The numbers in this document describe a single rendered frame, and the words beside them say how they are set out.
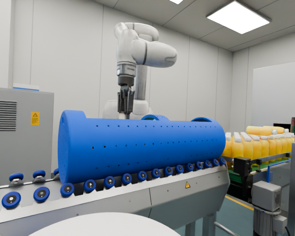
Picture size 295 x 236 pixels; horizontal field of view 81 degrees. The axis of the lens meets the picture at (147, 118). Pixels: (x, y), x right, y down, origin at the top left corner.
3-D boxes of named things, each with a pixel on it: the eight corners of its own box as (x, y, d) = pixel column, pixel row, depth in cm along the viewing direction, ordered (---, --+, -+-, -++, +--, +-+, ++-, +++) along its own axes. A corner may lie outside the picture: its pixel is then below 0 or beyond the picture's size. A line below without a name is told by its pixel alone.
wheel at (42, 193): (33, 189, 55) (33, 187, 54) (49, 186, 58) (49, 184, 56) (33, 204, 53) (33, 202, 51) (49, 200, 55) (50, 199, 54)
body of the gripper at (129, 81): (114, 77, 81) (114, 97, 81) (122, 74, 74) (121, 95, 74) (129, 79, 85) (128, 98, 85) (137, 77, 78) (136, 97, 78)
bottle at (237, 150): (245, 170, 112) (246, 141, 112) (238, 171, 108) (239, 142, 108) (234, 167, 118) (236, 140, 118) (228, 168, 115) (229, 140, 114)
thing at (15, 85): (13, 90, 195) (13, 84, 195) (38, 93, 210) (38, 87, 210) (13, 89, 186) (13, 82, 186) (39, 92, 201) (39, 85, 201)
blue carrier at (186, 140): (55, 166, 80) (59, 105, 76) (187, 151, 129) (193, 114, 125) (65, 201, 57) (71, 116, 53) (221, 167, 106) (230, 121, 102)
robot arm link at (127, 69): (121, 60, 73) (121, 74, 73) (140, 64, 79) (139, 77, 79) (113, 64, 81) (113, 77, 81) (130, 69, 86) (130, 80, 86)
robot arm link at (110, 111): (102, 126, 142) (103, 99, 141) (124, 126, 147) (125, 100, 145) (101, 128, 127) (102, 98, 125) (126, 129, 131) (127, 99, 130)
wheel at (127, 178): (119, 174, 72) (121, 173, 70) (129, 173, 74) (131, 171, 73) (122, 185, 69) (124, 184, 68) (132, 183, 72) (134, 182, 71)
